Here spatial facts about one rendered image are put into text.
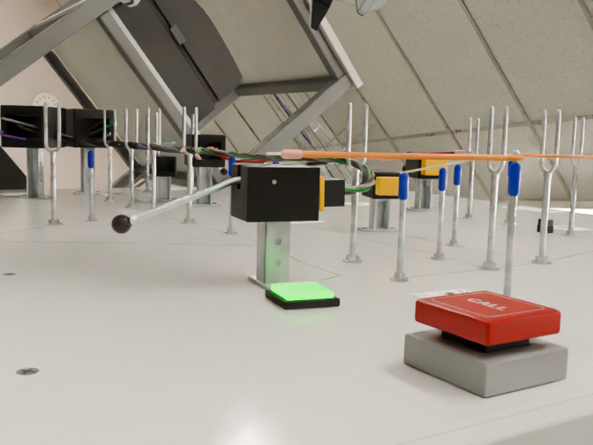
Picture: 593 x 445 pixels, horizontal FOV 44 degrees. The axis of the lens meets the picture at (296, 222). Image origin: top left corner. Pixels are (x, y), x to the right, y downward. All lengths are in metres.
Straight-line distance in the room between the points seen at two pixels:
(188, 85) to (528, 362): 1.34
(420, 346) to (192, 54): 1.33
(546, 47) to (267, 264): 3.03
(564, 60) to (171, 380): 3.23
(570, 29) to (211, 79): 2.05
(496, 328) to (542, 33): 3.16
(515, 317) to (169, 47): 1.34
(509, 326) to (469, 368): 0.03
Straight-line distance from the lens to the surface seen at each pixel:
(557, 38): 3.45
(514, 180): 0.49
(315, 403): 0.32
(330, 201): 0.55
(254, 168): 0.52
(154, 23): 1.61
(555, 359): 0.37
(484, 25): 3.65
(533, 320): 0.36
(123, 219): 0.51
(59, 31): 1.46
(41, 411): 0.32
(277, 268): 0.54
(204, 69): 1.65
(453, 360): 0.35
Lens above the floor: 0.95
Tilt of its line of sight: 20 degrees up
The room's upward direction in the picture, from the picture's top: 47 degrees clockwise
